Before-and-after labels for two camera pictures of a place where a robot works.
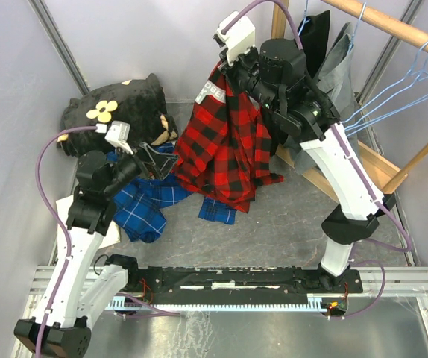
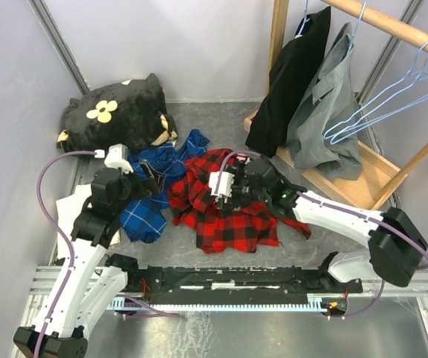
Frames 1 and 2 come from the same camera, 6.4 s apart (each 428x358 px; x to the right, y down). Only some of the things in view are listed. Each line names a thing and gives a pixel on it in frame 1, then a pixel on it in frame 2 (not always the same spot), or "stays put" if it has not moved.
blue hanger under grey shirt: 358,24 stays put
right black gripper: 231,71 -> 239,174
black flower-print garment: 139,102 stays put
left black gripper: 162,163 -> 147,187
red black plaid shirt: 226,148 -> 235,229
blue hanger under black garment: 304,20 stays put
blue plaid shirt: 139,210 stays put
